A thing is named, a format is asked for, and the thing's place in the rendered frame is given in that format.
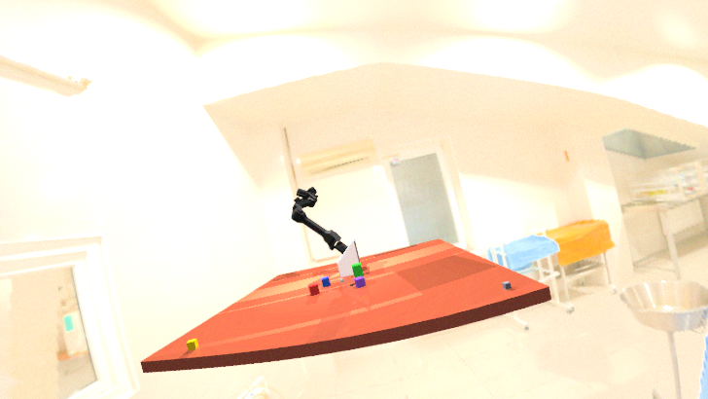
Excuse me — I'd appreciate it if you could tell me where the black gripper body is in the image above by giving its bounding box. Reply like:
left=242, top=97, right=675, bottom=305
left=294, top=187, right=317, bottom=202

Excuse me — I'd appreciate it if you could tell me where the small yellow cube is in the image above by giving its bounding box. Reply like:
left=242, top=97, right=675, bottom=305
left=186, top=339, right=198, bottom=351

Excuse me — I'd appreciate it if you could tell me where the red block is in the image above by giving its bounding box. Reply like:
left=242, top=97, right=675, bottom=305
left=308, top=283, right=320, bottom=296

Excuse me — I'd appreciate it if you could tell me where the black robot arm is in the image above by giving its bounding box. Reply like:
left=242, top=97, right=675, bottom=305
left=291, top=188, right=348, bottom=255

